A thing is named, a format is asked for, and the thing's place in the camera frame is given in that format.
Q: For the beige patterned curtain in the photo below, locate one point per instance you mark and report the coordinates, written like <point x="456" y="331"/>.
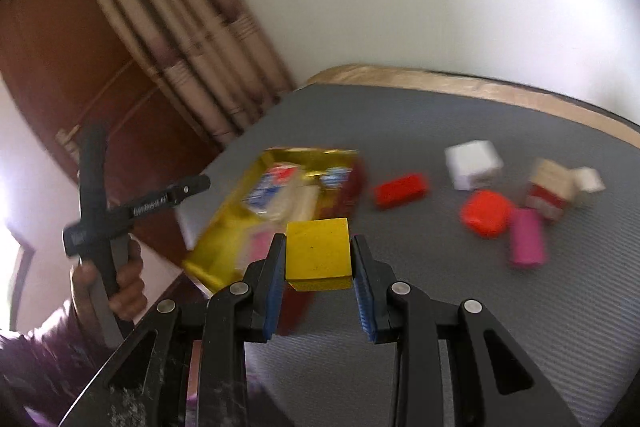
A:
<point x="208" y="57"/>

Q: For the grey mesh table mat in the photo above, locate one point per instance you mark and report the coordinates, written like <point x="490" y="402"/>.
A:
<point x="577" y="316"/>

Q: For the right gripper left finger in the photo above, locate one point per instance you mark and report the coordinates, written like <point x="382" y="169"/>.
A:
<point x="244" y="312"/>

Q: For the purple sleeve forearm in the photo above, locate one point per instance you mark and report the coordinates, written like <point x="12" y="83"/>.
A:
<point x="44" y="371"/>

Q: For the Marubi red silver box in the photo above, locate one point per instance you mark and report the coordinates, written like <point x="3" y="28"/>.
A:
<point x="550" y="189"/>

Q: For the brown wooden door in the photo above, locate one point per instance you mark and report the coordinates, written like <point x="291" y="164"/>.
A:
<point x="65" y="67"/>

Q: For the small white cube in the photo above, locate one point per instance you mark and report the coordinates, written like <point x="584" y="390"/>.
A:
<point x="588" y="181"/>

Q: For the red gold tin box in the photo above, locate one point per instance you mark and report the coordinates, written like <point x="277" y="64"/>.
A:
<point x="235" y="237"/>

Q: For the person left hand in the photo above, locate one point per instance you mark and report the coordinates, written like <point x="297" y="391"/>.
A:
<point x="127" y="303"/>

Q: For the white charger plug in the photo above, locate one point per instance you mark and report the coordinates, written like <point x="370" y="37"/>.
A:
<point x="473" y="164"/>

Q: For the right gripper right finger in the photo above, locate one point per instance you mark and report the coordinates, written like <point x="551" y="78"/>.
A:
<point x="391" y="311"/>

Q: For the floss pick plastic box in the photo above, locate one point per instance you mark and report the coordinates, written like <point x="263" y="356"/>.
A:
<point x="283" y="193"/>

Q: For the red block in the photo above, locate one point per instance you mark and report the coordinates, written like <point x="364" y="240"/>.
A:
<point x="400" y="191"/>

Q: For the yellow wooden cube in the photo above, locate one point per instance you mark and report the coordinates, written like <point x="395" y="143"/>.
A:
<point x="317" y="255"/>

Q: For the orange red rounded object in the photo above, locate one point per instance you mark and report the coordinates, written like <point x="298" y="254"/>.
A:
<point x="486" y="213"/>

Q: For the beige table cloth edge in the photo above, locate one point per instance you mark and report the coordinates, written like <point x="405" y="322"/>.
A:
<point x="491" y="90"/>

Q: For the blue patterned small tin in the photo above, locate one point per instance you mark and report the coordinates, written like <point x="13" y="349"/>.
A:
<point x="335" y="177"/>

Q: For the pink block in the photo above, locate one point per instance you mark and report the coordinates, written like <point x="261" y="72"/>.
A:
<point x="526" y="239"/>

